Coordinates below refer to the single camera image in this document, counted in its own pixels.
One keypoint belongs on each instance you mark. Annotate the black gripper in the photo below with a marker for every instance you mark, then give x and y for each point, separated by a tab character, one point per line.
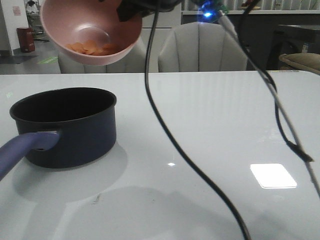
127	9

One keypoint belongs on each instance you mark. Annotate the pink bowl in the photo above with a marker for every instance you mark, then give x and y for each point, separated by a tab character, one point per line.
77	21

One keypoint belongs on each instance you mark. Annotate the orange ham slices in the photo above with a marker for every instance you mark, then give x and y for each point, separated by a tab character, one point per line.
91	48

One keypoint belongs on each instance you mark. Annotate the white refrigerator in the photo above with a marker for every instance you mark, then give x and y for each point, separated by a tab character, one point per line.
165	21

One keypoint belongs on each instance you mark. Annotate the left grey upholstered chair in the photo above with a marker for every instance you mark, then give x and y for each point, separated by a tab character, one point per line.
133	62

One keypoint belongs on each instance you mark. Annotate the grey upholstered chair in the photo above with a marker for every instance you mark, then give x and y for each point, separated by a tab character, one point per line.
200	47
133	62

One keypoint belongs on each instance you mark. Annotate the right grey upholstered chair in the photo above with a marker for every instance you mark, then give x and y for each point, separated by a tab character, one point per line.
200	47

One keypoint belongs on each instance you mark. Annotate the red bin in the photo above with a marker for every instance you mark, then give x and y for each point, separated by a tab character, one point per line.
26	40

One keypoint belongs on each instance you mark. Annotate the dark kitchen counter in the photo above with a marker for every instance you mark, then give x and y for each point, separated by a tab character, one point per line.
258	28

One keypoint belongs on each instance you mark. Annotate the dark blue saucepan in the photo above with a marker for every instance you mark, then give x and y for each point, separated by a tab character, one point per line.
61	128

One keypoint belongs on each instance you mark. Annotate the dark washing machine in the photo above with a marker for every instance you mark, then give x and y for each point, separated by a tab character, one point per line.
292	39

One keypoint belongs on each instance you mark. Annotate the beige cushion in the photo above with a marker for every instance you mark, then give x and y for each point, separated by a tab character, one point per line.
308	62

